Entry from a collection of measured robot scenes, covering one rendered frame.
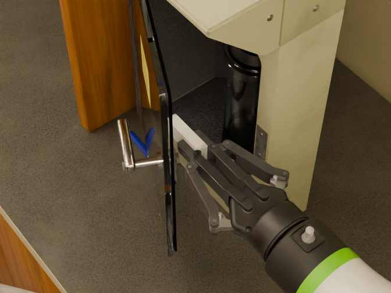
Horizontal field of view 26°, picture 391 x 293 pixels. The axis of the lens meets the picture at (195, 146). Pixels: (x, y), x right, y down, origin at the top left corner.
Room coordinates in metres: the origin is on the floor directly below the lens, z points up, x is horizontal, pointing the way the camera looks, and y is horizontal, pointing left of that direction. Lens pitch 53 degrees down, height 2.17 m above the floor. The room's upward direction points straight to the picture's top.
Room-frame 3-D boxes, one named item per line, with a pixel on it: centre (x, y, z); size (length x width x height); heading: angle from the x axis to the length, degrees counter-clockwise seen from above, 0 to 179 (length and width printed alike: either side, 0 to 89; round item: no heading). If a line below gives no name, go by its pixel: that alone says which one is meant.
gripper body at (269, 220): (0.56, -0.09, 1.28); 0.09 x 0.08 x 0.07; 38
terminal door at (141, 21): (0.81, 0.07, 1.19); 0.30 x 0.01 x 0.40; 11
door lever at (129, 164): (0.74, 0.08, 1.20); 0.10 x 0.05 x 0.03; 11
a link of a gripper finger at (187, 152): (0.65, 0.01, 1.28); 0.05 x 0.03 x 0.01; 38
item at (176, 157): (0.71, 0.03, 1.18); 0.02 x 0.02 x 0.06; 11
